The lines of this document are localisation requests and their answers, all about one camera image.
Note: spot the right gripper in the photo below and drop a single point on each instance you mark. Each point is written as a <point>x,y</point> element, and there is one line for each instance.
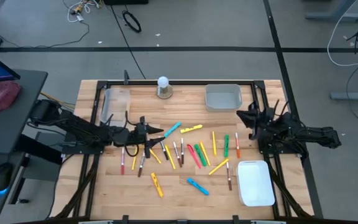
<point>266,121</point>

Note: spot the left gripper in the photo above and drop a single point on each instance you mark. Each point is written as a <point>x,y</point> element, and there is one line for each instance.
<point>140,135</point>

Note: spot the yellow thin marker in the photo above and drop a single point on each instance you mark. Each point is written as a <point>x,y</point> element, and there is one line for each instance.
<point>214,143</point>
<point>170,157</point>
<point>156,157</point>
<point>205,154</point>
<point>218,166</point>
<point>134,160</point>

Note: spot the black white marker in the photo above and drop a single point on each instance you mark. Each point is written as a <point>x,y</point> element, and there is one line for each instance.
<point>164,152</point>

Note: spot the teal Sharpie highlighter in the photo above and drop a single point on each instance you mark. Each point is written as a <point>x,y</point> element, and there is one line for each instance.
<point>172,129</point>

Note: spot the orange white marker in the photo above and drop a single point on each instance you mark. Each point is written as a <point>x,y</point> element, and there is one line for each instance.
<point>237,149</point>

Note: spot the brown white dry-erase marker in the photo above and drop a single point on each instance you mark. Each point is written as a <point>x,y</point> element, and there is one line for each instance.
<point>177,154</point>
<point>141,166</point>
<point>182,151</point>
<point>229,177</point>

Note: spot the green highlighter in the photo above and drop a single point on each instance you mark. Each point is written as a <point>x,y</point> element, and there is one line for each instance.
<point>200,155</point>
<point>226,146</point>

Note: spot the red white marker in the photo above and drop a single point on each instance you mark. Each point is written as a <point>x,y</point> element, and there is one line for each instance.
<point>122,161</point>

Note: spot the yellow clip highlighter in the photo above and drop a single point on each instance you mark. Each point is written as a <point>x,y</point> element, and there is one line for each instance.
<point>191,128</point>

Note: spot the pink highlighter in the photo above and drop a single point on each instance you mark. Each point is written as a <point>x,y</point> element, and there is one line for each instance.
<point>194,156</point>

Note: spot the yellow chunky highlighter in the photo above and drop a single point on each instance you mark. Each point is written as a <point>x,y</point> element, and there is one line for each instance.
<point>157,185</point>

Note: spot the white plastic bin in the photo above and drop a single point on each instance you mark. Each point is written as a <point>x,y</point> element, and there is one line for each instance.
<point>255,183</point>

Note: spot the blue highlighter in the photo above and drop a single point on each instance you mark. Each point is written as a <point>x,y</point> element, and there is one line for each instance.
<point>198,186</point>

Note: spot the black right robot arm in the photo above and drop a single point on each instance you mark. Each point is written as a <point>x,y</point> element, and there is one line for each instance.
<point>315,135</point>

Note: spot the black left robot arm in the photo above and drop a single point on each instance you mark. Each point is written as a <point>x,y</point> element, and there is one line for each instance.
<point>82,129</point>

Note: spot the grey plastic bin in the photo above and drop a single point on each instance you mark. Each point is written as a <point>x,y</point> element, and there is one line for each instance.
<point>222,98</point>

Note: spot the clear plastic bin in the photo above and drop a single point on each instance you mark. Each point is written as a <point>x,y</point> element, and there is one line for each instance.
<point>117,105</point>

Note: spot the white bulb table lamp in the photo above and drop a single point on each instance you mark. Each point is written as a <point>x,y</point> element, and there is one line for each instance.
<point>163,82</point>

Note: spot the grey desk foot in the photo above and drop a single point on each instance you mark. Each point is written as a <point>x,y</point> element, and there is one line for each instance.
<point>353,96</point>
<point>334,16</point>

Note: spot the black desk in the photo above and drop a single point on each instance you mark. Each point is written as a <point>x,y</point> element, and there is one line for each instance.
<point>17,118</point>

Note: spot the black computer mouse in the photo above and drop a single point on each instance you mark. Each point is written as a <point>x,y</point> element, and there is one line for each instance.
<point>2,175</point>

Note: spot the black aluminium table frame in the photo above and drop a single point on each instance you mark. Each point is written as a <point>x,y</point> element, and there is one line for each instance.
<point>182,82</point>

